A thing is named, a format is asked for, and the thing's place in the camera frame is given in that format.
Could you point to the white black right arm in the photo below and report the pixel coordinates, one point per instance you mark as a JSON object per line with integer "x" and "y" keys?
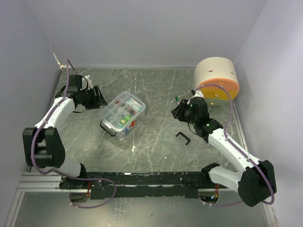
{"x": 253, "y": 180}

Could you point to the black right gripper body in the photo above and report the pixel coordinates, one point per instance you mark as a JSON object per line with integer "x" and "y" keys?
{"x": 180, "y": 110}

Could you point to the small green medicine box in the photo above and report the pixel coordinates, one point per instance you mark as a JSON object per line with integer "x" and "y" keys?
{"x": 125, "y": 119}

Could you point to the brown orange medicine bottle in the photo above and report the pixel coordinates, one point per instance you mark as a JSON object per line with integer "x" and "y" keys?
{"x": 132, "y": 112}

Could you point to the aluminium frame rail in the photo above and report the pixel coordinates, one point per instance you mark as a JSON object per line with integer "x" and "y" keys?
{"x": 38, "y": 182}

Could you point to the white teal medicine bottle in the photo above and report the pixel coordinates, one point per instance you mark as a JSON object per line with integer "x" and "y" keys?
{"x": 122, "y": 111}

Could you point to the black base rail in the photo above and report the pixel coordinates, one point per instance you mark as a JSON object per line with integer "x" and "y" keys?
{"x": 148, "y": 192}

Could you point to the white bandage wrapper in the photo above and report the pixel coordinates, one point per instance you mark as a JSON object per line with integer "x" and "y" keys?
{"x": 134, "y": 104}

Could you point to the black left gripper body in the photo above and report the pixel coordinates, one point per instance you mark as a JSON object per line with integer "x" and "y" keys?
{"x": 95, "y": 98}

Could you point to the cream round drawer cabinet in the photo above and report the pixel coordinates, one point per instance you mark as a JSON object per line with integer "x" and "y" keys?
{"x": 216, "y": 78}

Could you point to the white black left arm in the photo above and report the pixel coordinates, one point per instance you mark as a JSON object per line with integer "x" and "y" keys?
{"x": 43, "y": 146}

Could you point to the clear plastic box lid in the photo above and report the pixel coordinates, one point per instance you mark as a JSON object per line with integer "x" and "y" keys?
{"x": 181, "y": 144}

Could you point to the clear plastic medicine box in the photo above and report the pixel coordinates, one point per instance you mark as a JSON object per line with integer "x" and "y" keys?
{"x": 109, "y": 120}

